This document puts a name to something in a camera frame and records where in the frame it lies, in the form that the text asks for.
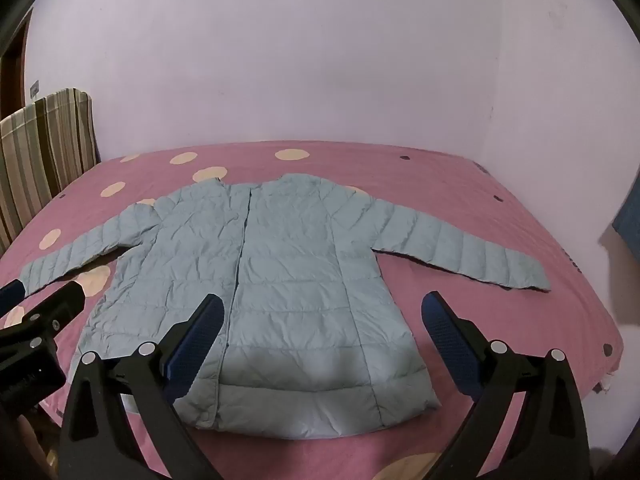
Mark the light blue puffer jacket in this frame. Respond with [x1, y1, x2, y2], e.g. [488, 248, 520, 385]
[19, 173, 552, 442]

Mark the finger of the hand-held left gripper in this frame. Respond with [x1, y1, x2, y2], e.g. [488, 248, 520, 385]
[0, 281, 85, 352]
[0, 280, 26, 317]

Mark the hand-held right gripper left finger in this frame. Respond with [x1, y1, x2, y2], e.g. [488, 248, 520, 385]
[57, 294, 224, 480]

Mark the striped headboard cushion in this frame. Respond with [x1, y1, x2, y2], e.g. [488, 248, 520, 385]
[0, 88, 101, 256]

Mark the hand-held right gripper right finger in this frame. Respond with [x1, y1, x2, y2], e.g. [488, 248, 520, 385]
[421, 291, 593, 480]

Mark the brown door frame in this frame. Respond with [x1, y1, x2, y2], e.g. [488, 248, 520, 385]
[0, 15, 32, 121]

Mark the pink spotted bed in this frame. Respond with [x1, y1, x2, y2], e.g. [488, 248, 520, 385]
[0, 141, 626, 480]

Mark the dark blue object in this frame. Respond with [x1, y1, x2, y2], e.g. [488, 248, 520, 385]
[612, 167, 640, 261]

